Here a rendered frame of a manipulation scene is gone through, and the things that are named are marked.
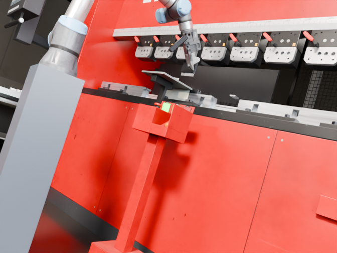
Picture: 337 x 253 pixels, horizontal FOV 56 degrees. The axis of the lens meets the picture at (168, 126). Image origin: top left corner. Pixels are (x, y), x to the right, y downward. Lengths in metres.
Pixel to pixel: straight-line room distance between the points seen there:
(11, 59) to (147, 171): 3.89
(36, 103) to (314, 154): 1.07
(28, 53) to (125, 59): 2.61
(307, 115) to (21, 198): 1.22
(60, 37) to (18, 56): 3.78
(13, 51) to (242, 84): 3.59
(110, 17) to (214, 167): 1.58
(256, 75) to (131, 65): 1.07
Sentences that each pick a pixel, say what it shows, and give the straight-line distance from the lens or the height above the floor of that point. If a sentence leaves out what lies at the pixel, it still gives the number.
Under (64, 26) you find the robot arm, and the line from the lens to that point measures 1.35.
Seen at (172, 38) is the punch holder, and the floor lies 1.31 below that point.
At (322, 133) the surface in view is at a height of 0.85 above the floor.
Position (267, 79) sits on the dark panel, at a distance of 2.28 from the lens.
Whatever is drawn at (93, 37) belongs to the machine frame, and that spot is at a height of 1.25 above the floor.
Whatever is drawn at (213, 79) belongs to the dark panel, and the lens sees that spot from 2.50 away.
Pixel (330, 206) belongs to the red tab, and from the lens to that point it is 1.29.
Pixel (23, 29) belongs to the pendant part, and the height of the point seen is 1.19.
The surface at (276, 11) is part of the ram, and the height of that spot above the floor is 1.45.
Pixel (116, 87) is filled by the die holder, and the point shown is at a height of 0.94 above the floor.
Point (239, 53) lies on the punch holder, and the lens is 1.77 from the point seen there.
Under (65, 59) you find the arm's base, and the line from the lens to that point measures 1.31.
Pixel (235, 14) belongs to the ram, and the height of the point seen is 1.45.
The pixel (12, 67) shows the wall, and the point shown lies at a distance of 5.08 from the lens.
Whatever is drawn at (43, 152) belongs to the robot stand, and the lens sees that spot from 1.28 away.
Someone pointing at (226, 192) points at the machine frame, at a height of 0.51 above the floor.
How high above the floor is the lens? 0.61
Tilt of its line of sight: 4 degrees up
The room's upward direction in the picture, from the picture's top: 17 degrees clockwise
